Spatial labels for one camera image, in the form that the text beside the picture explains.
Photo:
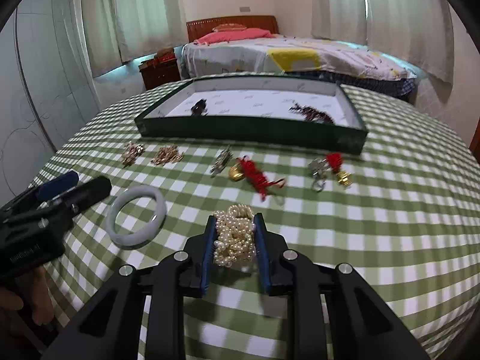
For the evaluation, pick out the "red cord gold lock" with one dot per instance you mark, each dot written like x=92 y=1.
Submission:
x=246 y=169

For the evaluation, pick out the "rose gold flower brooch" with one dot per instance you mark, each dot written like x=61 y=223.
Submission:
x=168 y=154

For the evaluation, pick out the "person left hand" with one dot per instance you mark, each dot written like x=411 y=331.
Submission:
x=29 y=290

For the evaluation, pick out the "patterned small pillow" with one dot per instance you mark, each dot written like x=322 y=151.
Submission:
x=229 y=27

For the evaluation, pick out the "pale jade bangle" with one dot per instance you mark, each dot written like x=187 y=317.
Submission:
x=136 y=216

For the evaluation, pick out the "pink pillow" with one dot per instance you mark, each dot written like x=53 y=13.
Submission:
x=238 y=35

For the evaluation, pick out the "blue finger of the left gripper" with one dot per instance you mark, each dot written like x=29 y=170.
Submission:
x=57 y=186

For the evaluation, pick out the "frosted glass wardrobe door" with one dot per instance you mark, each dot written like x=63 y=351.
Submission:
x=45 y=95

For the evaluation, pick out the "green tray white lining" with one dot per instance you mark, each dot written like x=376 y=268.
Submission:
x=271 y=109

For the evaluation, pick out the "green white checkered tablecloth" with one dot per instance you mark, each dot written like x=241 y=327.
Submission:
x=409 y=222

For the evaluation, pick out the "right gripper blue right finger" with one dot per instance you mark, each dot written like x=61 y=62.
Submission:
x=329 y=310

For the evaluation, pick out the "bed with patterned sheet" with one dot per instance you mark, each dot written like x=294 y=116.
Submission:
x=333 y=61

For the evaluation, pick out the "left white curtain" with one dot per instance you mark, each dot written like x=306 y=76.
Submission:
x=119 y=31

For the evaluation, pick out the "wooden headboard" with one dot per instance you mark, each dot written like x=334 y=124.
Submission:
x=201 y=27

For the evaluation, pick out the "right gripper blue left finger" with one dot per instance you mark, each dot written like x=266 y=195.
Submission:
x=108 y=326

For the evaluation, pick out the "rose gold pearl brooch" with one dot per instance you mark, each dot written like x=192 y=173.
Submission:
x=131 y=151

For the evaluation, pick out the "dark wooden nightstand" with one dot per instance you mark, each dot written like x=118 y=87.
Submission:
x=156 y=72

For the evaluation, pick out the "brown wooden door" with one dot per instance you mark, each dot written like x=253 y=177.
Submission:
x=475 y=143

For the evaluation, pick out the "silver crystal brooch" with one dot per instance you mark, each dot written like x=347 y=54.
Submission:
x=221 y=161

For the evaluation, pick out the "red tassel gold charm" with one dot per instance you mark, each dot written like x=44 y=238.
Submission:
x=335 y=162

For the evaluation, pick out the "red boxes on nightstand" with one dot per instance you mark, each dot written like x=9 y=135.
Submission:
x=162 y=56

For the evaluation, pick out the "dark carved bead pendant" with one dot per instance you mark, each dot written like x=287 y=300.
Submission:
x=200 y=108

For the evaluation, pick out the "white curtain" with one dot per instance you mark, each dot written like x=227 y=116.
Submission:
x=419 y=32
x=119 y=31

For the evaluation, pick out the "silver ring ornament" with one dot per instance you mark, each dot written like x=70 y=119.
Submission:
x=319 y=168

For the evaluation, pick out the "right white curtain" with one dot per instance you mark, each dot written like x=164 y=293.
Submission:
x=419 y=32

